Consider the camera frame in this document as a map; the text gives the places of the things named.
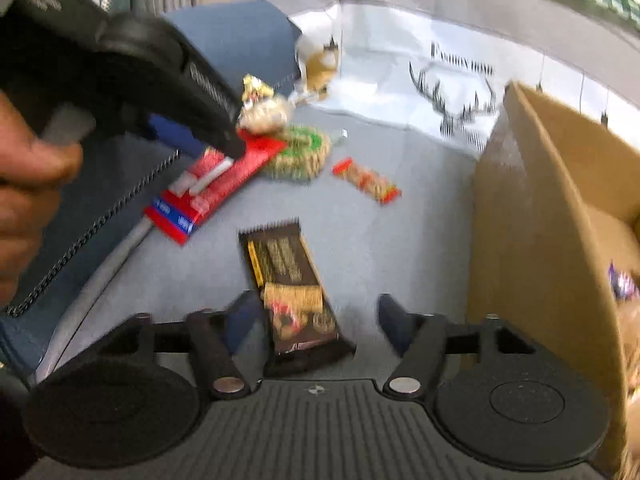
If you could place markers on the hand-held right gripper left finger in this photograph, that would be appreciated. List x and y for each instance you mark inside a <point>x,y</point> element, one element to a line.
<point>242,317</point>

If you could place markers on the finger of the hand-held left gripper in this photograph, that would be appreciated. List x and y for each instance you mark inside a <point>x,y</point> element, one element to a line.
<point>167,132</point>
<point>210,105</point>

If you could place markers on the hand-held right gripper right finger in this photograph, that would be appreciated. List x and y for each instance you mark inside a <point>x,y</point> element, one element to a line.
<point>392,320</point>

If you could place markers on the dark brown cookie packet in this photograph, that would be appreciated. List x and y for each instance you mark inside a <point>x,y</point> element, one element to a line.
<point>295,280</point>

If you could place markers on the red snack packet blue end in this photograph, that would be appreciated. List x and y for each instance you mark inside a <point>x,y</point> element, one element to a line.
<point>215,182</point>

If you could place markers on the puffed grain cake packet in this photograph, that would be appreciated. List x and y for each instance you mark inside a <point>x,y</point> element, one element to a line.
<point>302,152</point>

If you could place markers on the brown cardboard box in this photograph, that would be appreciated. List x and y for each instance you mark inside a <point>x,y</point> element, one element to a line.
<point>530,240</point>

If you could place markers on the person's left hand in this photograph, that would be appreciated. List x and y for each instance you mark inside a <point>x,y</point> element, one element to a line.
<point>25,200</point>

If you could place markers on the gold snack packet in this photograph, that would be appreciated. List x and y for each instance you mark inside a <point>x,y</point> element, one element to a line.
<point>256,87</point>

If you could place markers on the clear bag beige snack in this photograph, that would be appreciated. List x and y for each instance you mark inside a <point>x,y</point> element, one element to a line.
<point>265,114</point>

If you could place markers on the blue sofa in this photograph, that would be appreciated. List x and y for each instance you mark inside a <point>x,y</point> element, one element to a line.
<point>225,35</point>

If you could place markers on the grain bar packet red ends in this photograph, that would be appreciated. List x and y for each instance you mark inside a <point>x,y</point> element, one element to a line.
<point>367,181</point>

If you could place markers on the purple snack packet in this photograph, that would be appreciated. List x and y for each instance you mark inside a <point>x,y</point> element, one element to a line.
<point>624,282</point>

